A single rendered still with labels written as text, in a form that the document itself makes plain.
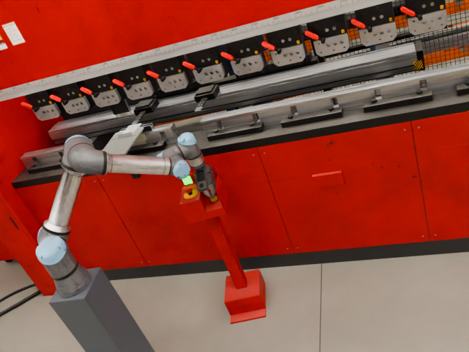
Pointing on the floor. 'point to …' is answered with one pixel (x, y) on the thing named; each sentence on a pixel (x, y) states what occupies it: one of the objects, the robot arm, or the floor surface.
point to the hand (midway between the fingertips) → (211, 196)
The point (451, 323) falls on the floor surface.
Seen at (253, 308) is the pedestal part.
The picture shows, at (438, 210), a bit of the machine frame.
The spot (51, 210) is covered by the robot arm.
